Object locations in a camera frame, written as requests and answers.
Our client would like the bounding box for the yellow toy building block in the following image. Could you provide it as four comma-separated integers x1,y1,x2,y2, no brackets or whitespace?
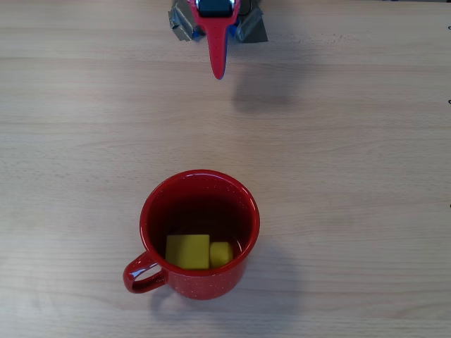
165,234,234,271

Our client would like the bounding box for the red enamel mug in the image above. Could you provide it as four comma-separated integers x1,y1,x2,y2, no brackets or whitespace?
122,169,261,301

